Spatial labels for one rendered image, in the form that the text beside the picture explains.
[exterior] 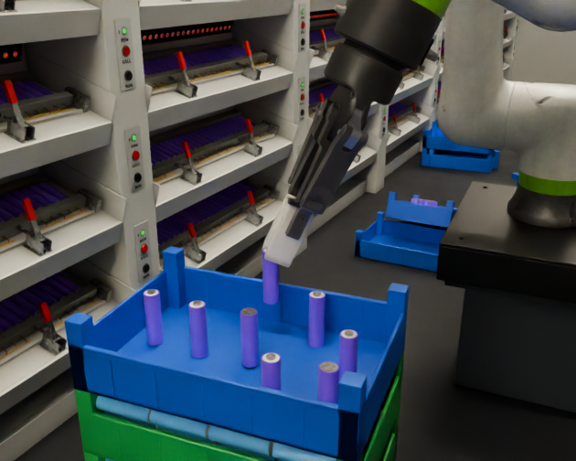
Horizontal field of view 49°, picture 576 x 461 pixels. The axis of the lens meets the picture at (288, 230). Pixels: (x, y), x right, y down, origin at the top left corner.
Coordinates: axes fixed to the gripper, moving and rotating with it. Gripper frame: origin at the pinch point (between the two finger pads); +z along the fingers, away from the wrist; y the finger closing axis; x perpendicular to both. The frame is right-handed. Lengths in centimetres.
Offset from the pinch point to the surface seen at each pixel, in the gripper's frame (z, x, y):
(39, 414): 61, 16, 37
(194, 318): 11.7, 6.3, -3.7
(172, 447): 21.4, 4.9, -12.4
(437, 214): 11, -73, 106
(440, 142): -3, -106, 196
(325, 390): 7.3, -4.1, -17.6
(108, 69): 0, 26, 52
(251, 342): 10.8, 0.3, -6.6
